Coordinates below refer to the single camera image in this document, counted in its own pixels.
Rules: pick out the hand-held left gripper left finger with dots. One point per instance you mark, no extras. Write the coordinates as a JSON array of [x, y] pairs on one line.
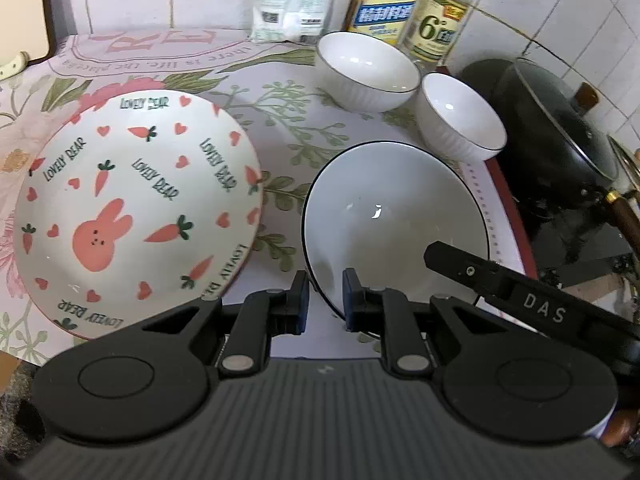
[[302, 305]]

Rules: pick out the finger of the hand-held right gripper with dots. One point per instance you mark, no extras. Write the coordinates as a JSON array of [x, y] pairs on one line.
[[457, 265]]

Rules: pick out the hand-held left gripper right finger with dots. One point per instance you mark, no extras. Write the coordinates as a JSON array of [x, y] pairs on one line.
[[350, 305]]

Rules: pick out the white ribbed bowl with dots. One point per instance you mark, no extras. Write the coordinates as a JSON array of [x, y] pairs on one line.
[[455, 110], [390, 195], [365, 65]]

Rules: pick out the white plate with bunny print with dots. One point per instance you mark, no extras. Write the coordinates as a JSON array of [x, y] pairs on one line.
[[125, 185]]

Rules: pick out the black gas stove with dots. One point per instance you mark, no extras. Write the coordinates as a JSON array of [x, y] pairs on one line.
[[575, 240]]

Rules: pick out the black wok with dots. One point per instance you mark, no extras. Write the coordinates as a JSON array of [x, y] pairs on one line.
[[525, 125]]

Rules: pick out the glass wok lid brown knob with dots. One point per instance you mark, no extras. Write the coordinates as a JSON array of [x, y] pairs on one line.
[[565, 125]]

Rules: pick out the floral tablecloth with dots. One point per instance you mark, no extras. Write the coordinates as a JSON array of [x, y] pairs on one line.
[[290, 125]]

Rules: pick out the vinegar bottle with yellow cap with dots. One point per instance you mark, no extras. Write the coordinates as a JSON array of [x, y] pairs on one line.
[[435, 30]]

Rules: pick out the cooking wine bottle yellow label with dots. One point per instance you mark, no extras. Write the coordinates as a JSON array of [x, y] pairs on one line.
[[385, 5]]

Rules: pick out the dark fuzzy slipper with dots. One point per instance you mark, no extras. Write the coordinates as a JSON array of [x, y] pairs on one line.
[[20, 400]]

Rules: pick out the white seasoning packet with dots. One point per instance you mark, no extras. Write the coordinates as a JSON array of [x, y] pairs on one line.
[[290, 0]]

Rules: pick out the cream cutting board black rim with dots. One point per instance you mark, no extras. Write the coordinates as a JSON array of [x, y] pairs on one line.
[[20, 5]]

